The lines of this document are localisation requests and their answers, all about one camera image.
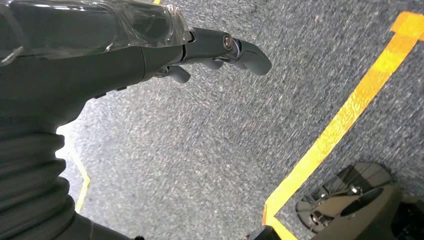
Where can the yellow floor tape marking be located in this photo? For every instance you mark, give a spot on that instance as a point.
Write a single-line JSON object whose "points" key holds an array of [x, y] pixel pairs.
{"points": [[84, 185], [348, 119]]}

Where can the glossy black robot foot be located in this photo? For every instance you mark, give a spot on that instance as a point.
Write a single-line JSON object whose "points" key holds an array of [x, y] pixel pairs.
{"points": [[364, 215]]}

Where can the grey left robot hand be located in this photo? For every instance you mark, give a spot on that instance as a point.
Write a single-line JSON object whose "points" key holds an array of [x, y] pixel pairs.
{"points": [[82, 66]]}

